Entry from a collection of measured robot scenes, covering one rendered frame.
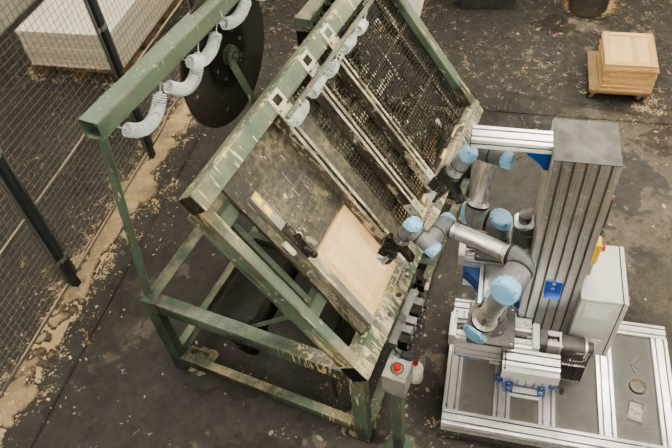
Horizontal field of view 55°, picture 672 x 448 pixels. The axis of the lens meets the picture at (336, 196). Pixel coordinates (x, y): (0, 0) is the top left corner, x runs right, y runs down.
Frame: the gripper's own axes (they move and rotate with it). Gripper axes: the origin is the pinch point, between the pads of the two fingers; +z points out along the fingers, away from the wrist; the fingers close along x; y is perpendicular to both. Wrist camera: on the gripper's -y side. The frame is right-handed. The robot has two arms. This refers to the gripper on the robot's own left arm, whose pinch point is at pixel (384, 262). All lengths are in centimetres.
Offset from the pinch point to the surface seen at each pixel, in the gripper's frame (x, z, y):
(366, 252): -26.4, 32.7, 0.2
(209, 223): 22, -2, 80
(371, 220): -39.0, 22.0, 5.3
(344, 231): -26.4, 24.6, 17.0
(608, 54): -324, 22, -158
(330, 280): 3.3, 27.0, 15.9
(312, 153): -43, 0, 50
